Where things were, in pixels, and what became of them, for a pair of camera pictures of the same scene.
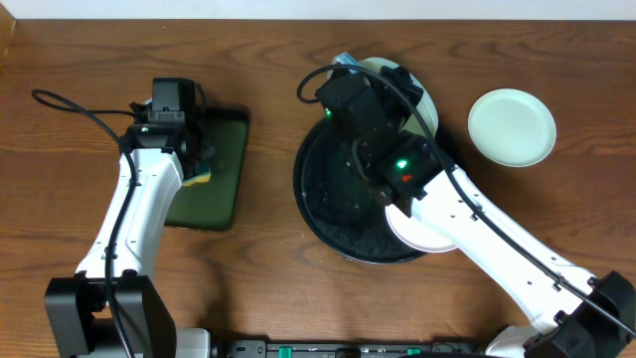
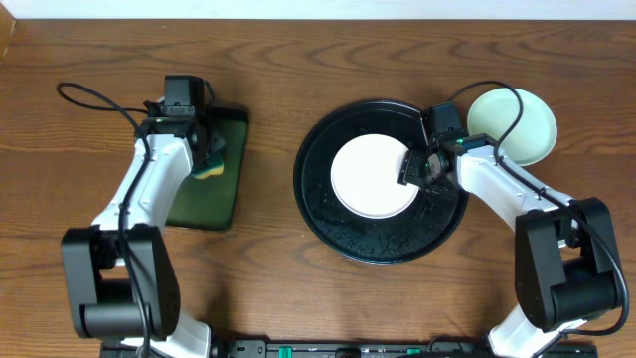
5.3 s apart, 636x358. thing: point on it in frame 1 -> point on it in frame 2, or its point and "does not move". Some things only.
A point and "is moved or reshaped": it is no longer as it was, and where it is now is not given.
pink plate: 411,234 -> 364,174
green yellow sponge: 199,178 is moved or reshaped
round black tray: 333,205 does not move
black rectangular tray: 212,204 does not move
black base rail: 261,349 does not move
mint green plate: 423,117 -> 496,110
